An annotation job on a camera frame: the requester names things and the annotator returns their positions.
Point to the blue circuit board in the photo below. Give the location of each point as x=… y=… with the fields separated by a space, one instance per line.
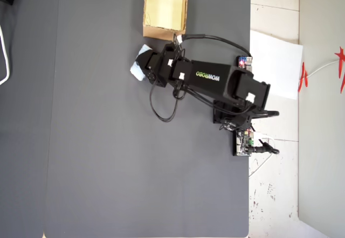
x=244 y=61

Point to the white cloth-wrapped block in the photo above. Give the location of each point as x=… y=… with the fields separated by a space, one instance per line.
x=136 y=72

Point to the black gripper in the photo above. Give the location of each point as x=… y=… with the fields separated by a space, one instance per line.
x=155 y=71

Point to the black power plug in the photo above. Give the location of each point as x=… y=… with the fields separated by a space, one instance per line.
x=261 y=149

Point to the small red paper cutout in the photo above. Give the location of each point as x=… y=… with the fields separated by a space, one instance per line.
x=304 y=77

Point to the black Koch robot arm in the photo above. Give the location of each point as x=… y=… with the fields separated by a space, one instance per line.
x=210 y=79

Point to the large dark grey textured mat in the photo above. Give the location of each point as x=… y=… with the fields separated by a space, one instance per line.
x=107 y=168

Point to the white paper sheet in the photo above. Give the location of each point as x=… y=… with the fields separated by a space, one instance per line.
x=280 y=60

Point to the green motor driver board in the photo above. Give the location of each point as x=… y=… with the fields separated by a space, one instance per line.
x=242 y=145

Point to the large red paper cutout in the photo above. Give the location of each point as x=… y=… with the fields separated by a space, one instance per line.
x=342 y=65

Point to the open cardboard box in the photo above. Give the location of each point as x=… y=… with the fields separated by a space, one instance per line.
x=164 y=9

